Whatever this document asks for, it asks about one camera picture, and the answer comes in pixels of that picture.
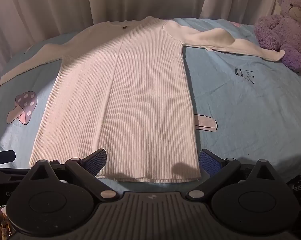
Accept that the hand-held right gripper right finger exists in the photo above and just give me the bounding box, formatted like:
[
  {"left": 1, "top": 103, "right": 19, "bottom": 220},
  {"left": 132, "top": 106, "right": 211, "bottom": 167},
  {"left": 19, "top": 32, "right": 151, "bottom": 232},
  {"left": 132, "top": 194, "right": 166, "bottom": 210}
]
[{"left": 187, "top": 149, "right": 286, "bottom": 201}]

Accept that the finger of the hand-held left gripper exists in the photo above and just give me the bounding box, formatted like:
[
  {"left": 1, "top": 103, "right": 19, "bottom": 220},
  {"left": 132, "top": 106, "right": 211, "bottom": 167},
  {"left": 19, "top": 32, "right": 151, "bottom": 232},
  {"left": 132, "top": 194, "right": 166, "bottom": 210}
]
[{"left": 0, "top": 150, "right": 16, "bottom": 167}]

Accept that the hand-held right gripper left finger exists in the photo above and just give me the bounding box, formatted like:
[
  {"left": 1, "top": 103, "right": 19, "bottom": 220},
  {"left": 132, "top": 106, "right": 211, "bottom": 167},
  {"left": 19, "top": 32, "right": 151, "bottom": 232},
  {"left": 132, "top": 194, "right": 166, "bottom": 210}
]
[{"left": 21, "top": 149, "right": 120, "bottom": 201}]

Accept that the white ribbed knit sweater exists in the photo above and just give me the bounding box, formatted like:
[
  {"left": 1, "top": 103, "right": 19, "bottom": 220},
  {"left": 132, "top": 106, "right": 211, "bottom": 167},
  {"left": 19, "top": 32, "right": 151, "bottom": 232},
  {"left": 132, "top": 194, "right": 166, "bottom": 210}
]
[{"left": 0, "top": 16, "right": 286, "bottom": 182}]

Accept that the light blue printed bed sheet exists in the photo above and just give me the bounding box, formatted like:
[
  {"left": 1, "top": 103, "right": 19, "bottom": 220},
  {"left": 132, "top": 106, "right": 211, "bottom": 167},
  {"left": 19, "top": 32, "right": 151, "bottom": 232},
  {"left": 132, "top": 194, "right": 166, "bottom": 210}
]
[{"left": 0, "top": 17, "right": 301, "bottom": 196}]

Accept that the purple teddy bear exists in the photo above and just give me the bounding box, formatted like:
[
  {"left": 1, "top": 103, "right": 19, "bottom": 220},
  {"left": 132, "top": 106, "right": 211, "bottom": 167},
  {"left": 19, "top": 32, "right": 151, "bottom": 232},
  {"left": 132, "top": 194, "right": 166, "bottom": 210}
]
[{"left": 254, "top": 0, "right": 301, "bottom": 72}]

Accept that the white curtain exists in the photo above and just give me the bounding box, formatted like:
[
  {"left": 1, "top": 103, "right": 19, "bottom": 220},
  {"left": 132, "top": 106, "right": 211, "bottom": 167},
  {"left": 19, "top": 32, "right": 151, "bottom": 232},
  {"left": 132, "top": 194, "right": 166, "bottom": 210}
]
[{"left": 0, "top": 0, "right": 301, "bottom": 64}]

